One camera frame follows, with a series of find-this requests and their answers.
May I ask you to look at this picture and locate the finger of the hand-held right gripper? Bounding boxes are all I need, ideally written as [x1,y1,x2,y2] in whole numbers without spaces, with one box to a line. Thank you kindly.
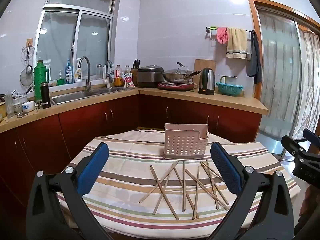
[303,129,320,154]
[281,135,309,164]

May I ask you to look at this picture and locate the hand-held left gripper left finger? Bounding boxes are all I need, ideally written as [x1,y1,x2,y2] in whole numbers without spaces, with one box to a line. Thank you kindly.
[26,142,113,240]

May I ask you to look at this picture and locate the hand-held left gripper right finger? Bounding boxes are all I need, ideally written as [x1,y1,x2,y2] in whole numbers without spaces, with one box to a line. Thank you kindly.
[207,142,294,240]

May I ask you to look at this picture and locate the pile of wooden chopsticks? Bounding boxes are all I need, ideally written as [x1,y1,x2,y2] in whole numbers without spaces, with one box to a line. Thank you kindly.
[139,159,230,221]

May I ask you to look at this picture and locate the pink perforated plastic chopstick holder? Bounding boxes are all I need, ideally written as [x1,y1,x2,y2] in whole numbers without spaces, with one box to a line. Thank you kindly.
[164,123,209,160]

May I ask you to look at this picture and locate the striped tablecloth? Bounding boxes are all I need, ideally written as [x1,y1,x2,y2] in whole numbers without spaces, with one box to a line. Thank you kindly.
[56,129,300,240]

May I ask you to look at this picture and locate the red-brown kitchen cabinets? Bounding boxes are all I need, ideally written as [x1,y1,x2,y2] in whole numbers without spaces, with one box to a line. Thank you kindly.
[0,94,263,230]

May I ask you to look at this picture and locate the patterned curtain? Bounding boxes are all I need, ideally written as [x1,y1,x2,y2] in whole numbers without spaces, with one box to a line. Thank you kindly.
[292,30,320,140]

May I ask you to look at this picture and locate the beige kitchen countertop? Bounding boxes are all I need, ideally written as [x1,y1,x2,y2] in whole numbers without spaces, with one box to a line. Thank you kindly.
[0,86,268,134]

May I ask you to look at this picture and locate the white plastic board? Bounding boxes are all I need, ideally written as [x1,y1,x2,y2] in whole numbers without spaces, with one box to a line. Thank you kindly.
[244,76,257,98]

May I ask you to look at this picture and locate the stainless steel sink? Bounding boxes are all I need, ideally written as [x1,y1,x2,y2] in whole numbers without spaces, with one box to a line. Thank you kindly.
[50,87,135,105]

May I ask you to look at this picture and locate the wooden framed sliding glass door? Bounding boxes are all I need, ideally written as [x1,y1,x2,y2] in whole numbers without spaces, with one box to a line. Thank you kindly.
[247,0,320,155]

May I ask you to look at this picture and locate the teal plastic colander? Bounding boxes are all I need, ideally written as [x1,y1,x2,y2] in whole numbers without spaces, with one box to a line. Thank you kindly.
[216,82,244,97]

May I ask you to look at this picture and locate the black thermos bottle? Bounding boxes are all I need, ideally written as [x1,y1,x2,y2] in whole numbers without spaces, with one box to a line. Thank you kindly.
[40,82,52,109]

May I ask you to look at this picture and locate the dark grey cloth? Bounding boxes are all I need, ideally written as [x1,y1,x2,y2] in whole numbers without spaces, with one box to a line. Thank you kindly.
[246,31,262,85]

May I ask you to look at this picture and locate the steel electric kettle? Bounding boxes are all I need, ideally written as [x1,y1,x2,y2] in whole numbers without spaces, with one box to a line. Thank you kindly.
[199,67,216,95]

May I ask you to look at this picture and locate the tall chrome faucet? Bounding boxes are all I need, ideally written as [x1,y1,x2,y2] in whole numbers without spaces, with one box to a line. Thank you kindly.
[79,56,92,92]

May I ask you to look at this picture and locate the white bowl with blue pattern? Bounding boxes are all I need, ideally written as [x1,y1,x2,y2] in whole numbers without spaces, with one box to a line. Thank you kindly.
[21,101,35,112]

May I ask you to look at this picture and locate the green plastic scoop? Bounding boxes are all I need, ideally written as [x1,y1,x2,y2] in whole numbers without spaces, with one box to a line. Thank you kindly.
[217,74,238,83]

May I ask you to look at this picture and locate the small chrome faucet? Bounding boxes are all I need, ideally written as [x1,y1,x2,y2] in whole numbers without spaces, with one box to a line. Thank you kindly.
[105,60,114,88]

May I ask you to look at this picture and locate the pink snack bag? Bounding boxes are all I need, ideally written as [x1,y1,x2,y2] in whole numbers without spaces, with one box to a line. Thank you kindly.
[122,73,135,88]

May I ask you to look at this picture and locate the oil bottle with red label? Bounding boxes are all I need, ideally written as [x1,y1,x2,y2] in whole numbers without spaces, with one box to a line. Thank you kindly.
[114,64,123,87]

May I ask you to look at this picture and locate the white spray bottle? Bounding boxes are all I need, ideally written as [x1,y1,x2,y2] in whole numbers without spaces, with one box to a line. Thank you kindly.
[74,58,83,83]

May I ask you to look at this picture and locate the blue dish soap bottle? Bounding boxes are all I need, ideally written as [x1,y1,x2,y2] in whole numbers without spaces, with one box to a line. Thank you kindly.
[64,59,74,84]

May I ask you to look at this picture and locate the red induction cooker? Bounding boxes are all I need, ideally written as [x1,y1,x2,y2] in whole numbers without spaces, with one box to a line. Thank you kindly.
[157,81,195,91]

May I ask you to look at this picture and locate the white ceramic pot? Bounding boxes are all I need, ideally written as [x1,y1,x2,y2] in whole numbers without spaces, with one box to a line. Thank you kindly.
[11,92,28,105]

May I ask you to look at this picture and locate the clear drinking glasses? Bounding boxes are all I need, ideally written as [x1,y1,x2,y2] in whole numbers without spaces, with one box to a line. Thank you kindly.
[4,94,15,119]

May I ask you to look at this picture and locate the green thermos flask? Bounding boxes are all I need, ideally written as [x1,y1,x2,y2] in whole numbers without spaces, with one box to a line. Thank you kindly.
[34,60,50,100]

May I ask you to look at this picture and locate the knife block with black knives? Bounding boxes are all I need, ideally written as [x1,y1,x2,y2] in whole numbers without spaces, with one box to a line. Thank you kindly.
[131,59,141,85]

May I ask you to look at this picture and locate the wooden cutting board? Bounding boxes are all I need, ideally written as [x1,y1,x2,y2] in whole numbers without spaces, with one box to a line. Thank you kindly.
[193,59,216,87]

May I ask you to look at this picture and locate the grey rice cooker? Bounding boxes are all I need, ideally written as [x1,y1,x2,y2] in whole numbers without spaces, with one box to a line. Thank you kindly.
[137,65,165,88]

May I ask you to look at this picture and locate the hanging mesh strainer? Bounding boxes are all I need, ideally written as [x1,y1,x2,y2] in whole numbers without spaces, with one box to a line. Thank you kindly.
[19,65,34,87]

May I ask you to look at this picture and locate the yellow towel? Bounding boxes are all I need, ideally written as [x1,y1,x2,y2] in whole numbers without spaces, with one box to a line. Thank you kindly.
[226,27,248,60]

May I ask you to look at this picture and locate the hanging metal ladle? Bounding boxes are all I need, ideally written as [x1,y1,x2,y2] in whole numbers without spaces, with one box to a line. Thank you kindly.
[25,42,33,74]

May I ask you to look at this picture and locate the pink rubber glove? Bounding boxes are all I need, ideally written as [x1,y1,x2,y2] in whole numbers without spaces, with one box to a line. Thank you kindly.
[216,27,229,44]

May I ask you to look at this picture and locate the sliding aluminium window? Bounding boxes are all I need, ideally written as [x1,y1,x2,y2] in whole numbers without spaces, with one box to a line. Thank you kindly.
[34,0,122,80]

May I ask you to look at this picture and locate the steel wok with black handle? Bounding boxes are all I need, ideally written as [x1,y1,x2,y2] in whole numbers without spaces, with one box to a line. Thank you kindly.
[162,69,202,84]

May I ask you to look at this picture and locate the metal towel rail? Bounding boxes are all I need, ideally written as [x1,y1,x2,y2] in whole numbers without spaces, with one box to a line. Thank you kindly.
[205,27,255,34]

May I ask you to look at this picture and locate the hanging wire skimmer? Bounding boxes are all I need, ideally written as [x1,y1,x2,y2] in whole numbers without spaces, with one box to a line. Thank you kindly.
[21,44,34,64]

